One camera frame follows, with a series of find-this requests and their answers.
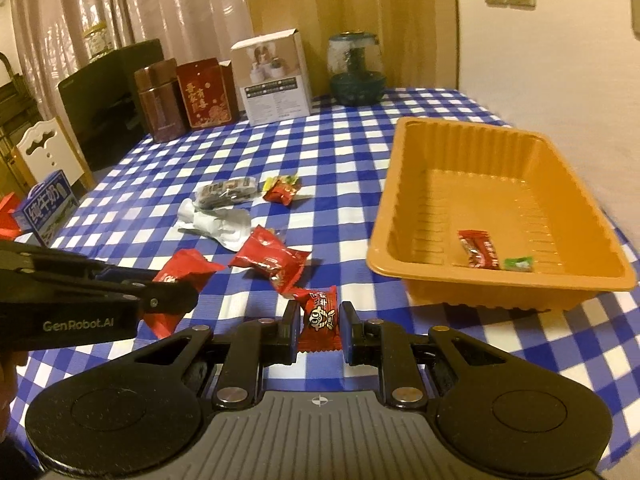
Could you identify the green candy in tray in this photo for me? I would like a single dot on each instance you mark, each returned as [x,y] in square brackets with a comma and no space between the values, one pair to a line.
[519,264]

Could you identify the dark wooden rack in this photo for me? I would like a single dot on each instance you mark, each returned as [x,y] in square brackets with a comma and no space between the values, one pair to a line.
[19,111]

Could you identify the white wooden chair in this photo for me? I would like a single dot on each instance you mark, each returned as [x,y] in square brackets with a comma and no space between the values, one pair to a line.
[46,147]

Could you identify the blue white checkered tablecloth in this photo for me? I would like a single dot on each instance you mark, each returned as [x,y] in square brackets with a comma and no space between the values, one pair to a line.
[341,154]

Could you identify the orange plastic tray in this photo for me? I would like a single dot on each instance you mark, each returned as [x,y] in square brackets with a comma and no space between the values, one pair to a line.
[449,176]

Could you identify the green glass jar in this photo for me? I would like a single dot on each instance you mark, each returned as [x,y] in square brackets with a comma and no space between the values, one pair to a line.
[356,70]

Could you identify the white product box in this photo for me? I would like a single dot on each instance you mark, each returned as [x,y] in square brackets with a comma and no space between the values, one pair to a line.
[270,72]

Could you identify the red candy in tray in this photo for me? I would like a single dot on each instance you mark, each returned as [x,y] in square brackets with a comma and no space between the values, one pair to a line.
[480,249]

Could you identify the red double-happiness snack packet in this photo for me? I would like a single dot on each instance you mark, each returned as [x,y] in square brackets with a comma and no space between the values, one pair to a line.
[186,265]

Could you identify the small red yellow candy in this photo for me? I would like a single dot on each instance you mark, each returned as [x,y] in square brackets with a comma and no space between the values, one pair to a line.
[281,189]

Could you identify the small red cartoon candy packet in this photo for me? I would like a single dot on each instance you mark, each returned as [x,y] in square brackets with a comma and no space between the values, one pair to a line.
[321,320]

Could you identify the blue milk carton box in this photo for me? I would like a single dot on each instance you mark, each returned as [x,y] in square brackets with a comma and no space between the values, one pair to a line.
[46,208]

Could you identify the clear packet dark snack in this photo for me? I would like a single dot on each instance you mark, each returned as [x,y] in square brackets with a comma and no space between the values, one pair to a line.
[225,193]

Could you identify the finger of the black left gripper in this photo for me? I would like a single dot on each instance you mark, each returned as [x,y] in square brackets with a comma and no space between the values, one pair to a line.
[52,266]
[174,298]

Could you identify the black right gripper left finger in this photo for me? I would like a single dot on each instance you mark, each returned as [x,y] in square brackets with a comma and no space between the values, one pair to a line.
[253,346]

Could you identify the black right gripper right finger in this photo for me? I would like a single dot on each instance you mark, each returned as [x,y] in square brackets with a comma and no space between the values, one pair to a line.
[386,346]

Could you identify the white crumpled snack wrapper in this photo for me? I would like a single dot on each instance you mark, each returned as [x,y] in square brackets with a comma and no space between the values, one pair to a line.
[229,227]

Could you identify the brown cylindrical tin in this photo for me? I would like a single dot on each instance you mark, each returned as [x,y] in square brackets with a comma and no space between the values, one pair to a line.
[161,100]

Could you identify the red gold gift box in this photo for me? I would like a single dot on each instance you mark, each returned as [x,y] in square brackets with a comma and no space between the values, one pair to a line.
[208,93]

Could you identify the red foil snack packet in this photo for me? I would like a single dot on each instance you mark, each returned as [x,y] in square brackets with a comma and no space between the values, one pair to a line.
[266,254]

